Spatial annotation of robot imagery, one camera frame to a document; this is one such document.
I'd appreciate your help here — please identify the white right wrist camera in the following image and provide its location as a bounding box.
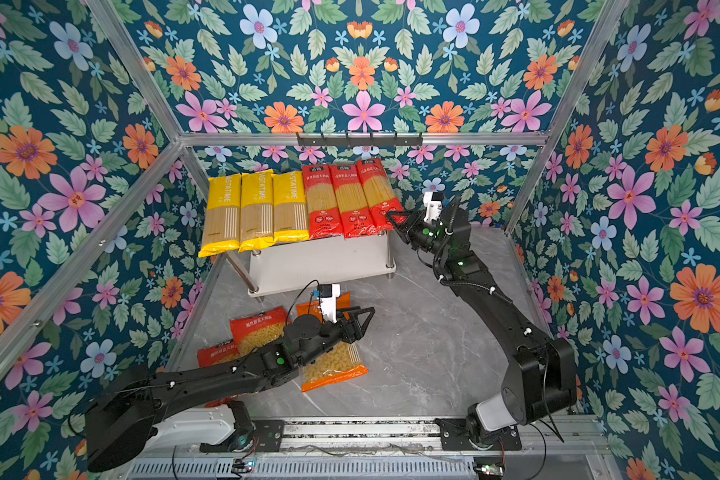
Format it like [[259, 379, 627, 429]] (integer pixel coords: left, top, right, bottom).
[[423, 191, 444, 225]]

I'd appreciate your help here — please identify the aluminium front rail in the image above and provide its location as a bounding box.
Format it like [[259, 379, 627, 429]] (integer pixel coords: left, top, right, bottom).
[[116, 415, 610, 458]]

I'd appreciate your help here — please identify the red spaghetti pack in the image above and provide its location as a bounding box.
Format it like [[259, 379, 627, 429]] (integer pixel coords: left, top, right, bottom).
[[329, 164, 378, 238], [302, 165, 343, 240], [356, 158, 403, 231]]

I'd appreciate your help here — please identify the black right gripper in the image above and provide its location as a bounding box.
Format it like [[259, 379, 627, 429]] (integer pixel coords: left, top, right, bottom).
[[387, 210, 452, 265]]

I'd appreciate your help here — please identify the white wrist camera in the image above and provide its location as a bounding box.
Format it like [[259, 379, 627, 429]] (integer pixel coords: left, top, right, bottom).
[[423, 191, 444, 225], [317, 283, 341, 323]]

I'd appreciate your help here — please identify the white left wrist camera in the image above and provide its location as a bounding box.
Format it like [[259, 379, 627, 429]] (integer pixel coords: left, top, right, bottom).
[[317, 283, 341, 323]]

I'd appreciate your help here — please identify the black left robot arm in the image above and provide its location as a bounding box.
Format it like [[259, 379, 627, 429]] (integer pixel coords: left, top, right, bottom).
[[85, 307, 375, 473]]

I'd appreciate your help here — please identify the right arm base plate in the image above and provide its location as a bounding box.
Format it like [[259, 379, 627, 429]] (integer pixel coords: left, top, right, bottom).
[[434, 417, 522, 452]]

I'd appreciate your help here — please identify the red macaroni bag front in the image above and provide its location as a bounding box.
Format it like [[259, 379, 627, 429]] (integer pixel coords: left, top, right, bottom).
[[230, 307, 287, 356]]

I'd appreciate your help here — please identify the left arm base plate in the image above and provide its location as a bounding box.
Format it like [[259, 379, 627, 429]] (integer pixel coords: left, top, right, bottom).
[[199, 419, 285, 454]]

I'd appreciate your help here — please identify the black hook rail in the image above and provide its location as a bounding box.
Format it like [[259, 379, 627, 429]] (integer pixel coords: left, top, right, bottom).
[[296, 133, 424, 148]]

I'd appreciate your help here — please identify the red macaroni bag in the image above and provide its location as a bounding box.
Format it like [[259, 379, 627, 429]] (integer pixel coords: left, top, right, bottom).
[[230, 307, 287, 356], [197, 340, 240, 368]]

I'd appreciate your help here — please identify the orange macaroni bag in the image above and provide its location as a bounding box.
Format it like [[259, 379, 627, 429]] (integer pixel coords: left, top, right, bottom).
[[295, 292, 369, 394]]

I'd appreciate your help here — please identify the yellow spaghetti pack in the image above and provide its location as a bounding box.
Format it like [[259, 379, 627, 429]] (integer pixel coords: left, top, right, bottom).
[[198, 174, 242, 258], [273, 171, 310, 244], [239, 170, 275, 252]]

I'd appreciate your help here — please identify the white two-tier shelf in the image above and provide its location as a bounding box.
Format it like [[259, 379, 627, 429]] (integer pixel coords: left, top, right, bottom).
[[218, 230, 396, 297]]

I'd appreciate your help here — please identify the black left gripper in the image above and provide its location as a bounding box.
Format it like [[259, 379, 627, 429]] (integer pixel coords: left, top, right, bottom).
[[299, 303, 378, 368]]

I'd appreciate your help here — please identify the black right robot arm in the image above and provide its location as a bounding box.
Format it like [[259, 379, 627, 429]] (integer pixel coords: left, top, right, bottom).
[[385, 194, 577, 447]]

